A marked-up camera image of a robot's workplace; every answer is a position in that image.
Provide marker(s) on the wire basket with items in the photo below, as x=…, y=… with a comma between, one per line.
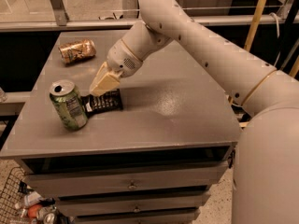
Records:
x=19, y=204

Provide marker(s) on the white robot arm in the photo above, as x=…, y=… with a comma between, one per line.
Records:
x=266, y=173

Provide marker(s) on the green soda can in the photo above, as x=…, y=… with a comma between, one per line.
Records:
x=67, y=102

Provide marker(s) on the grey drawer cabinet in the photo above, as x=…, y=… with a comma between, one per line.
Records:
x=173, y=138

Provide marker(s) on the top drawer knob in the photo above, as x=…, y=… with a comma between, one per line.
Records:
x=132, y=185

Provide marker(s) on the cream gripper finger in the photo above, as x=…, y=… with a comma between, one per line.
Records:
x=105, y=80

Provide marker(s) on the yellow wooden easel frame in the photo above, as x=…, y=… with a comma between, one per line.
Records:
x=254, y=24

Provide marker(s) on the metal railing frame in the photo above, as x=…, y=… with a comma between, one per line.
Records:
x=46, y=15

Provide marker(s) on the black rxbar chocolate wrapper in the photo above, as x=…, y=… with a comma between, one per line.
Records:
x=109, y=101

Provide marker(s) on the drawer knob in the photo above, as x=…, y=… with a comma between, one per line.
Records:
x=136, y=209
x=132, y=185

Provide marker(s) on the crushed gold can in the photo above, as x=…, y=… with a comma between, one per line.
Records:
x=77, y=51

